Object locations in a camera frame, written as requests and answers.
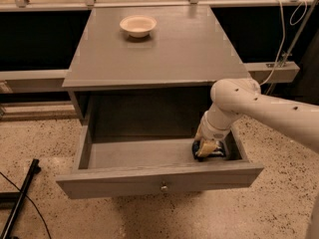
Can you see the small metal drawer knob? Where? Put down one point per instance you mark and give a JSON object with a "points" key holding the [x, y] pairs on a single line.
{"points": [[164, 188]]}

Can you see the open grey top drawer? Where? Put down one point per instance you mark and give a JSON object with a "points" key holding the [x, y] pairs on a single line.
{"points": [[132, 145]]}

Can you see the blue rxbar blueberry bar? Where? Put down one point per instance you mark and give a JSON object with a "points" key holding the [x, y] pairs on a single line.
{"points": [[218, 152]]}

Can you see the white ceramic bowl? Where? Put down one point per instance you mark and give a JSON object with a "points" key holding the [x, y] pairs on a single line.
{"points": [[138, 26]]}

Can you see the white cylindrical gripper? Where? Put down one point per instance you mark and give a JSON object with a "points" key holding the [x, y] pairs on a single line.
{"points": [[212, 132]]}

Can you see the black metal stand leg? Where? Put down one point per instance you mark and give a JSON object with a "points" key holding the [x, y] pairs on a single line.
{"points": [[17, 199]]}

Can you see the slanted metal pole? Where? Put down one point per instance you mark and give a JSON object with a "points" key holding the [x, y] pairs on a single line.
{"points": [[281, 58]]}

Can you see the grey metal frame rail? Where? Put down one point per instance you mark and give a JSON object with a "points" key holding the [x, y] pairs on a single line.
{"points": [[51, 80]]}

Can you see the grey wooden cabinet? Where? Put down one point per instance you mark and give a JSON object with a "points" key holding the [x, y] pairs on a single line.
{"points": [[187, 47]]}

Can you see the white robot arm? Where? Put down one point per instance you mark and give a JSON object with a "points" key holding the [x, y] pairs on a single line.
{"points": [[232, 98]]}

